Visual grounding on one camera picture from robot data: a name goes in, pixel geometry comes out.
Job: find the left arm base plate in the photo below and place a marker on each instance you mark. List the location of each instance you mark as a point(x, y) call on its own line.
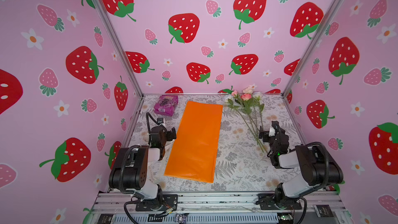
point(164, 203)

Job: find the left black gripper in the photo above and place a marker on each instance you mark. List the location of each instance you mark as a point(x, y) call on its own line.
point(169, 134)

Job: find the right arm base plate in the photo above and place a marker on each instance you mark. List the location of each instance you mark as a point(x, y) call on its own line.
point(270, 202)

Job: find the pale fake flower stem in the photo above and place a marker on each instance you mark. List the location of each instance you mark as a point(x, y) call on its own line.
point(257, 95)

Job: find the white printed ribbon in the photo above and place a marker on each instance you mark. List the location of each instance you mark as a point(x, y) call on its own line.
point(164, 161)

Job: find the orange wrapping paper sheet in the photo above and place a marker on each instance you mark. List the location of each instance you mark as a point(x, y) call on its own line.
point(194, 152)

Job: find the purple snack packet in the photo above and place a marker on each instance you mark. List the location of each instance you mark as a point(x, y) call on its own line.
point(166, 105)

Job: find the pink fake rose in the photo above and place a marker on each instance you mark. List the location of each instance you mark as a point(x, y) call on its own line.
point(246, 121)

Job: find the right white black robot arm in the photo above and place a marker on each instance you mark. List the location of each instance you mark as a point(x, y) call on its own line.
point(317, 169)

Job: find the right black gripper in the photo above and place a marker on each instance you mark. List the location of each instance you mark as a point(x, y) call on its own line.
point(268, 135)

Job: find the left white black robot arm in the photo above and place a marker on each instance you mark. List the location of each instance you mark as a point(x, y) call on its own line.
point(129, 172)

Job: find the aluminium frame rail base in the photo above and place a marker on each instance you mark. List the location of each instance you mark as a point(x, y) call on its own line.
point(323, 207)

